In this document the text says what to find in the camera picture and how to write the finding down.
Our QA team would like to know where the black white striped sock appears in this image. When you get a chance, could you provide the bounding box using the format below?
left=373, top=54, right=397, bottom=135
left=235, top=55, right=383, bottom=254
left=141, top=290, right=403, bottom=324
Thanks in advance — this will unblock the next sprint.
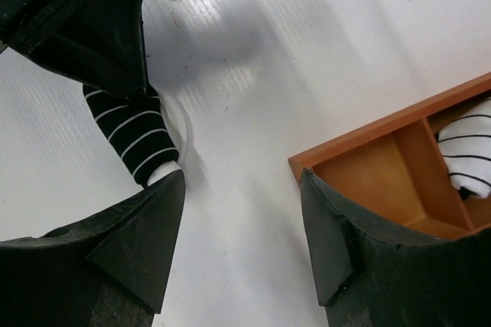
left=83, top=85, right=180, bottom=187

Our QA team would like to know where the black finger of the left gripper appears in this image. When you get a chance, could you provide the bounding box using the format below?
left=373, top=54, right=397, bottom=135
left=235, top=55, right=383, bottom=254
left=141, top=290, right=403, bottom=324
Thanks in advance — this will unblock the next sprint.
left=1, top=0, right=149, bottom=99

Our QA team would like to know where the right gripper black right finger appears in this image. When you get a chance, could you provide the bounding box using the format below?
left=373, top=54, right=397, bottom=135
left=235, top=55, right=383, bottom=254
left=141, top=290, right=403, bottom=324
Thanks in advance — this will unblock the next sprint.
left=300, top=170, right=490, bottom=326

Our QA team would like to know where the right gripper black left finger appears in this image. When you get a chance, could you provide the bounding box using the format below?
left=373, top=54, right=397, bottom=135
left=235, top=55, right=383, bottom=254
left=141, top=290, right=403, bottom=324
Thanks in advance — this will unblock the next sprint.
left=1, top=170, right=186, bottom=326

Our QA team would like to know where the orange compartment tray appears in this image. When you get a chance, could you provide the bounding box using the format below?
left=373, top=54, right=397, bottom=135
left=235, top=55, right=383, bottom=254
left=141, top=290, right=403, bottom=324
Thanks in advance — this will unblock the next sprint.
left=288, top=74, right=490, bottom=239

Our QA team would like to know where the white grey striped rolled sock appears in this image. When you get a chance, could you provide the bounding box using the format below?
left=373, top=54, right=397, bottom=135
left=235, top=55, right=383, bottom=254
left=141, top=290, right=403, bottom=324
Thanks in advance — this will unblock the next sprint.
left=436, top=98, right=490, bottom=200

